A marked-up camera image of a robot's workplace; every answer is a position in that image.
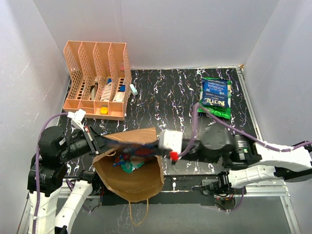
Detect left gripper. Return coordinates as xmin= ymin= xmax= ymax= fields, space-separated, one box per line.
xmin=58 ymin=123 xmax=119 ymax=161

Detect blue snack packet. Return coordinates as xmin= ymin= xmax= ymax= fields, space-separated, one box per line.
xmin=108 ymin=141 xmax=170 ymax=157

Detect brown paper bag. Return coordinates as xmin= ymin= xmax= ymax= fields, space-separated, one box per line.
xmin=93 ymin=127 xmax=164 ymax=204

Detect blue Kettle chips bag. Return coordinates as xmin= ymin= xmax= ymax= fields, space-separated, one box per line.
xmin=201 ymin=78 xmax=232 ymax=108

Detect green Chuba chips bag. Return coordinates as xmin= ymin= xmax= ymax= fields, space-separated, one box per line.
xmin=199 ymin=81 xmax=232 ymax=119

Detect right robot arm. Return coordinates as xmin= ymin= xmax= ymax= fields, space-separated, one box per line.
xmin=182 ymin=125 xmax=312 ymax=195

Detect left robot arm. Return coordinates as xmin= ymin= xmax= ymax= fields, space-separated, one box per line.
xmin=27 ymin=126 xmax=114 ymax=234

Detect snack packets inside bag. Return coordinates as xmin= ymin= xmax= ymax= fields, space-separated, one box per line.
xmin=113 ymin=154 xmax=145 ymax=173

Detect yellow sticky note block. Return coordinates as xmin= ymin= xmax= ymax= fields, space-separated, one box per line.
xmin=100 ymin=105 xmax=108 ymax=115

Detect white label cards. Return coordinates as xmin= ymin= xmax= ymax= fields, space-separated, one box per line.
xmin=100 ymin=78 xmax=126 ymax=102

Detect small white blue stapler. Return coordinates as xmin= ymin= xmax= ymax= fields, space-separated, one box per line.
xmin=129 ymin=84 xmax=137 ymax=96

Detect orange plastic file organizer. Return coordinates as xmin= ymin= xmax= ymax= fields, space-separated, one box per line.
xmin=63 ymin=41 xmax=132 ymax=121

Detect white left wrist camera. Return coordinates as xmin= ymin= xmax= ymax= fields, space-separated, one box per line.
xmin=67 ymin=109 xmax=86 ymax=132

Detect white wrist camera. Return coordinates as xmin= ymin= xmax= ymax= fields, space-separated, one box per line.
xmin=158 ymin=130 xmax=183 ymax=162
xmin=67 ymin=109 xmax=86 ymax=132

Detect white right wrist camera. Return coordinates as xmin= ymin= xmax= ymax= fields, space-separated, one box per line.
xmin=158 ymin=130 xmax=183 ymax=162

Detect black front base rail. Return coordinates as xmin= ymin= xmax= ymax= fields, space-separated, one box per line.
xmin=98 ymin=175 xmax=217 ymax=206

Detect aluminium table frame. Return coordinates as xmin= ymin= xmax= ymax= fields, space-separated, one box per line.
xmin=24 ymin=67 xmax=299 ymax=234

